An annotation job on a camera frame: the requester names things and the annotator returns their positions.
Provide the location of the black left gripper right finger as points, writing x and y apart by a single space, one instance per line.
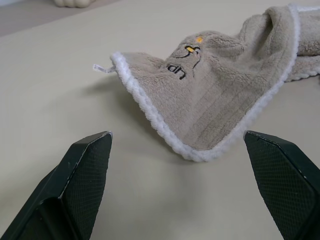
285 185

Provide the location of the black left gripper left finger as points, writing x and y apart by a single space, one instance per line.
75 190

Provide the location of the beige towel with white trim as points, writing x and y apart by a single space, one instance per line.
225 100

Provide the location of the cream ribbed object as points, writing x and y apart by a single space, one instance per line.
72 3

